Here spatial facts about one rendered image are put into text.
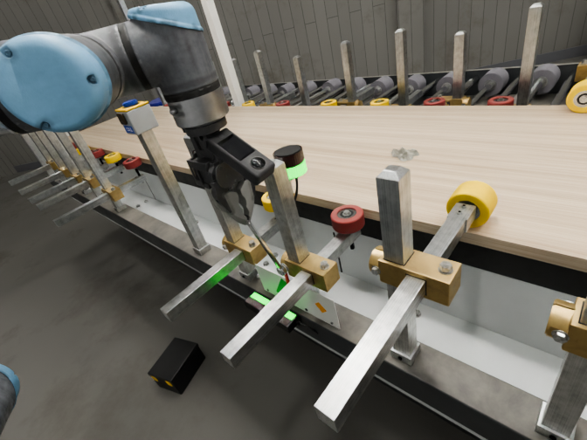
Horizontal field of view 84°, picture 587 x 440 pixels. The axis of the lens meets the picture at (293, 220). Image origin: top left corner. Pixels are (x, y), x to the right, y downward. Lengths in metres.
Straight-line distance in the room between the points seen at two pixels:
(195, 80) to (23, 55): 0.21
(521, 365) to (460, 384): 0.19
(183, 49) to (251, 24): 4.39
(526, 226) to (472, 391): 0.32
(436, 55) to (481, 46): 0.54
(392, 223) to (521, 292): 0.38
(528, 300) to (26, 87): 0.85
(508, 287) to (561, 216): 0.17
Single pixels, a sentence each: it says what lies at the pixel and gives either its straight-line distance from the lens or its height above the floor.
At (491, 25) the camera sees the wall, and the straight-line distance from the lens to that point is 5.19.
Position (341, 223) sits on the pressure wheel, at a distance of 0.77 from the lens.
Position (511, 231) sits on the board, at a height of 0.90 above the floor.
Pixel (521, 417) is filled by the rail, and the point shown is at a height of 0.70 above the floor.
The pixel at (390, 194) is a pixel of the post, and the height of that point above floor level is 1.10.
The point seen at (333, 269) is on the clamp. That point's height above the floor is 0.86.
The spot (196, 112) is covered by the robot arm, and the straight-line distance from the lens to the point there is 0.55.
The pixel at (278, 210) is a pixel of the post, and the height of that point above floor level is 1.01.
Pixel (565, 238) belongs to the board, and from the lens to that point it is 0.75.
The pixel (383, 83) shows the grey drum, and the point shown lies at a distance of 2.16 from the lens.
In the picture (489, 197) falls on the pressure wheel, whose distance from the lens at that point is 0.72.
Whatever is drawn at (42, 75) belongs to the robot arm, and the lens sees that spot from 0.41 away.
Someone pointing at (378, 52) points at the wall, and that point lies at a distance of 4.88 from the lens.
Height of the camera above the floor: 1.35
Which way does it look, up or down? 33 degrees down
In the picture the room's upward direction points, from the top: 16 degrees counter-clockwise
